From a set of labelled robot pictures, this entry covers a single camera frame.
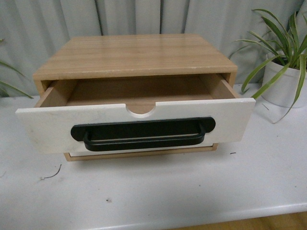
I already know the white drawer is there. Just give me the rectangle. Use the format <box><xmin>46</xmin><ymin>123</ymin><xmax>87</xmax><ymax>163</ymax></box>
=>
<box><xmin>70</xmin><ymin>144</ymin><xmax>216</xmax><ymax>157</ymax></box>
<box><xmin>16</xmin><ymin>73</ymin><xmax>255</xmax><ymax>154</ymax></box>

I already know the wooden drawer cabinet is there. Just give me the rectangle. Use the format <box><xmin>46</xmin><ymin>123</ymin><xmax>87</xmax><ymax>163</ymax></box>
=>
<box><xmin>33</xmin><ymin>34</ymin><xmax>241</xmax><ymax>162</ymax></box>

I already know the white plant pot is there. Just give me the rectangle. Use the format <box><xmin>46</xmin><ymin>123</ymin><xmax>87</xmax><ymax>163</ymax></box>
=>
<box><xmin>261</xmin><ymin>61</ymin><xmax>307</xmax><ymax>108</ymax></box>

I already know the green striped spider plant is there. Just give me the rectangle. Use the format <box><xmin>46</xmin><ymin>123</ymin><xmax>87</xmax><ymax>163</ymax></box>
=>
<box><xmin>232</xmin><ymin>9</ymin><xmax>307</xmax><ymax>111</ymax></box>

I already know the green plant leaves left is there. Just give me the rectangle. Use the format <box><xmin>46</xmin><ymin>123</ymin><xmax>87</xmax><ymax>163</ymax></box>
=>
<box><xmin>0</xmin><ymin>37</ymin><xmax>36</xmax><ymax>98</ymax></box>

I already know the black drawer handle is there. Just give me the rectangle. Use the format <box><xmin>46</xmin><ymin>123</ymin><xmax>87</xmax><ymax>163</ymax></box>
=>
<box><xmin>71</xmin><ymin>117</ymin><xmax>216</xmax><ymax>151</ymax></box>

